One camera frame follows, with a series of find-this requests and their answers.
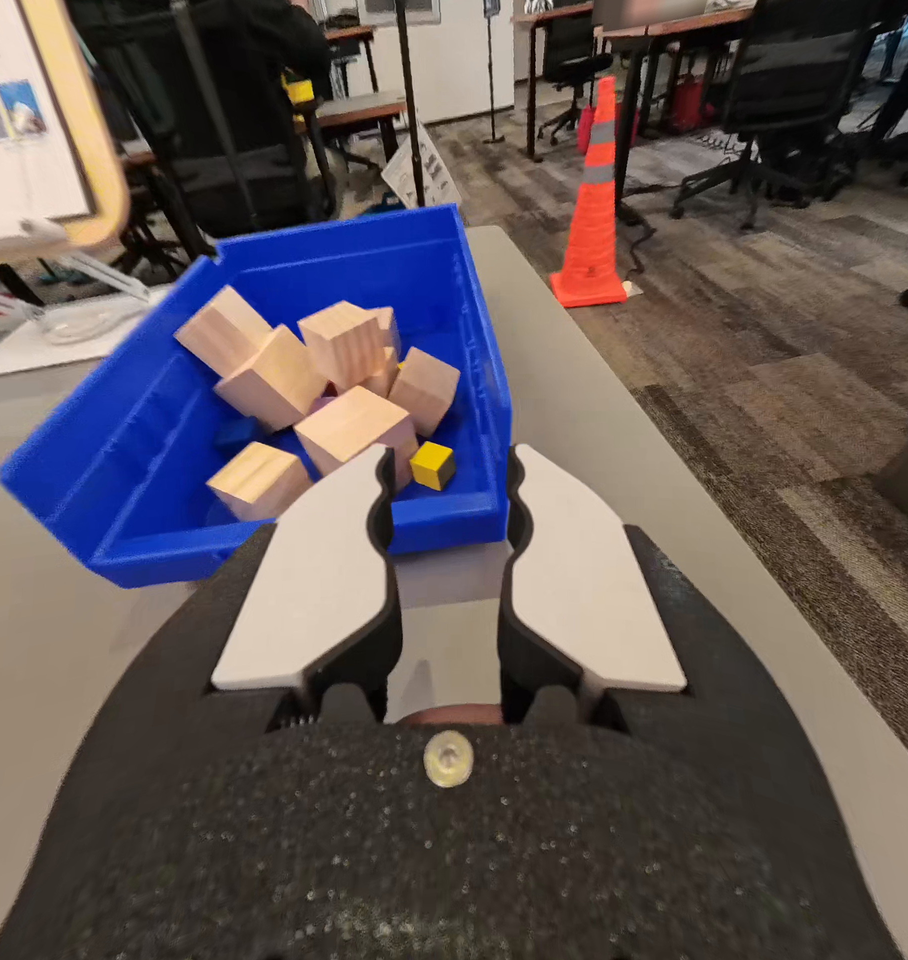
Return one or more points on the black tripod pole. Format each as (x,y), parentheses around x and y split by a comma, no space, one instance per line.
(409,97)

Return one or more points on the thin black stand pole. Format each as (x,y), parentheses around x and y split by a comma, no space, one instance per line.
(491,75)

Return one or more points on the pile of plain wooden cubes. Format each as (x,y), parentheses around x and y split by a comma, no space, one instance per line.
(341,352)

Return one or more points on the white paper sheet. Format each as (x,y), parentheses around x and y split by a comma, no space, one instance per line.
(19,165)

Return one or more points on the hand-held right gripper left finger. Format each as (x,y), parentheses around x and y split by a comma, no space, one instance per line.
(304,592)

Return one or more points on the black office chair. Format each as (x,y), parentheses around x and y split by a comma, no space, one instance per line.
(791,90)
(574,67)
(221,180)

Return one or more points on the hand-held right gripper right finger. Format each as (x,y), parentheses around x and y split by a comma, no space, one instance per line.
(596,592)

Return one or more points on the small yellow cube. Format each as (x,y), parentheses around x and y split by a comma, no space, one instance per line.
(432,465)

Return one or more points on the blue plastic bin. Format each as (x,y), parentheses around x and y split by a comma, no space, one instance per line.
(124,480)

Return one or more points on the orange traffic cone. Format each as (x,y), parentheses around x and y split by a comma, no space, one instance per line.
(592,225)

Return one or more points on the teal bag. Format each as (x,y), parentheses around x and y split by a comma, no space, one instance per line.
(384,204)

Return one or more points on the beige wooden board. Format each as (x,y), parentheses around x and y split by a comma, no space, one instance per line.
(101,150)

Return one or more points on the white printed sheet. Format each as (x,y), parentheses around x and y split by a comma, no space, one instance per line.
(424,172)

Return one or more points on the small wooden table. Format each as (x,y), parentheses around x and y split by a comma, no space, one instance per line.
(360,109)

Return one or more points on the small blue cube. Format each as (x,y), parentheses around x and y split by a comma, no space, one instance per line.
(236,435)

